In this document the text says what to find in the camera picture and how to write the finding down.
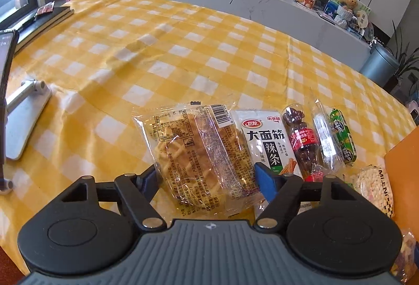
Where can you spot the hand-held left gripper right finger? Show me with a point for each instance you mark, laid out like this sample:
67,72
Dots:
265,180

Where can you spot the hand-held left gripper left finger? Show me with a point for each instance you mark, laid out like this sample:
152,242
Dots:
149,180

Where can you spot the white spicy strip packet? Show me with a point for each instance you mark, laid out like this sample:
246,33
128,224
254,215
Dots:
262,141

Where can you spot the small cola bottle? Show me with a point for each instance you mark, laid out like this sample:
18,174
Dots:
302,141

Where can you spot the clear waffle packet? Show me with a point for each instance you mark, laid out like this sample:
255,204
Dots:
196,154

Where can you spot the green sausage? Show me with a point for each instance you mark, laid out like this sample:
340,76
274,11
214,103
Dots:
343,137

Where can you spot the orange cardboard box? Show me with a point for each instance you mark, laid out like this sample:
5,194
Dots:
406,167

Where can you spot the round rice cracker packet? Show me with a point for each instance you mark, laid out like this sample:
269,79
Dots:
373,190

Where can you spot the yellow checkered tablecloth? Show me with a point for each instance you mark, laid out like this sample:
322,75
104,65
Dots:
163,59

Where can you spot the white phone stand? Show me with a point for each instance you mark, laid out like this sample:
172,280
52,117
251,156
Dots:
26,115

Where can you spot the colourful snack packet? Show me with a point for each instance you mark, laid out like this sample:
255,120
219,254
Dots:
407,255

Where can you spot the grey trash can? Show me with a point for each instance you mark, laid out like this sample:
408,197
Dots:
378,64

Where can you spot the decorated plate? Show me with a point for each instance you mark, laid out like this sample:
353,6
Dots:
370,30

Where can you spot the potted long-leaf plant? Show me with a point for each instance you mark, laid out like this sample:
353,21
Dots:
406,59

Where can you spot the round paper fan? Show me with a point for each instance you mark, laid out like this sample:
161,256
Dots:
362,19

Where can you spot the black notebook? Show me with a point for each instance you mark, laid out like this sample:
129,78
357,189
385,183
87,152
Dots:
42,21

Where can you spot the brown teddy bear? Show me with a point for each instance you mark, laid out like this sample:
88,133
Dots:
347,7

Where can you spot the small red packet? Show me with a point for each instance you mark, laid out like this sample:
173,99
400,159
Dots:
45,7

